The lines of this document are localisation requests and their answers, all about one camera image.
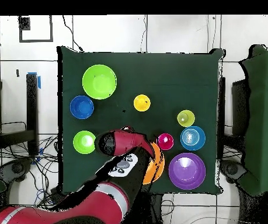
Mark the yellow cup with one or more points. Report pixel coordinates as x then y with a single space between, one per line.
142 103

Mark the red cup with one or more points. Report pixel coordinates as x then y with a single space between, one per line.
165 141

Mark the large orange bowl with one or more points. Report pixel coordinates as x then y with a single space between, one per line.
157 168

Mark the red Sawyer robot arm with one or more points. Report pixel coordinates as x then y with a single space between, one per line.
115 193

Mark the dark green table cloth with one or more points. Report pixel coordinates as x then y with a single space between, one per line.
147 77

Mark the translucent yellow-green cup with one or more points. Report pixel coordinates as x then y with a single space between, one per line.
185 118

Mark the small green bowl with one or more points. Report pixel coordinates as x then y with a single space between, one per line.
83 142

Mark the large green bowl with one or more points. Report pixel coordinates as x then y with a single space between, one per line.
99 81

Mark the dark blue bowl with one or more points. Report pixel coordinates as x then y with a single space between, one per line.
81 107

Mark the light blue bowl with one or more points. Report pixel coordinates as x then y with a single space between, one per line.
192 138

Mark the large purple bowl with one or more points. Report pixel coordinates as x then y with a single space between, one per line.
187 171

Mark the grey wheeled base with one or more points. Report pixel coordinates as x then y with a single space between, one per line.
233 169

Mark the black wheeled base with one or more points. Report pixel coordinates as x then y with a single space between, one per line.
14 168

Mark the black post with blue tape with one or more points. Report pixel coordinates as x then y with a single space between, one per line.
32 112

